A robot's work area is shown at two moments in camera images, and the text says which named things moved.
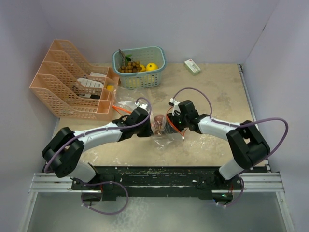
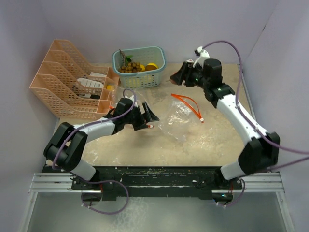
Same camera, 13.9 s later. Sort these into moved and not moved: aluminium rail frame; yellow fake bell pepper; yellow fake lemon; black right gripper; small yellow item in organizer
Moved: black right gripper
Not moved: yellow fake lemon; small yellow item in organizer; aluminium rail frame; yellow fake bell pepper
